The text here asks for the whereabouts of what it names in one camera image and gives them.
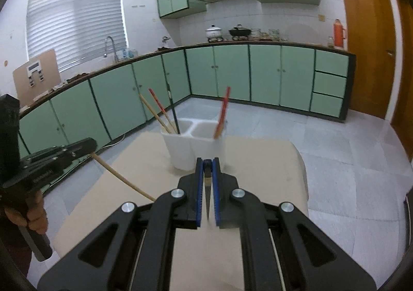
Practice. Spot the black wok pan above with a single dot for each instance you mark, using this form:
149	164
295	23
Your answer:
240	33

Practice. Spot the left hand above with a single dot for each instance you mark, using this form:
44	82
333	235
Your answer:
35	218

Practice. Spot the white window blinds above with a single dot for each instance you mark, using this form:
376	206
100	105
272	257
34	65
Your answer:
75	29

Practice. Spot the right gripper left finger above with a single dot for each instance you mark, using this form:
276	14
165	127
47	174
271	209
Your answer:
132	249

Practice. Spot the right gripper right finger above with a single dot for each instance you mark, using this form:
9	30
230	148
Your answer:
282	249

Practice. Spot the orange thermos flask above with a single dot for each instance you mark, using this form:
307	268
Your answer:
339	34

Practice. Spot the white two-compartment utensil holder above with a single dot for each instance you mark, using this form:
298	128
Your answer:
195	141

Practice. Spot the green lower kitchen cabinets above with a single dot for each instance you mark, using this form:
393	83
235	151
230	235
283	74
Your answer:
107	104

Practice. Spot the chrome kitchen faucet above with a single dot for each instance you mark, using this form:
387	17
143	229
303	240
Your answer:
110	44

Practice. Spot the white cooking pot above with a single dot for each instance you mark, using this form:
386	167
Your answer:
214	34

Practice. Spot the red-handled chopstick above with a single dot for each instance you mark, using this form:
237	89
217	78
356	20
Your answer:
163	110
225	99
221	123

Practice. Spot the brown wooden door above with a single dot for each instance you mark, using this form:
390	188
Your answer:
402	117
371	37

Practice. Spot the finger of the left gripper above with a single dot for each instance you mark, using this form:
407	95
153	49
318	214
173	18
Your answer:
77	150

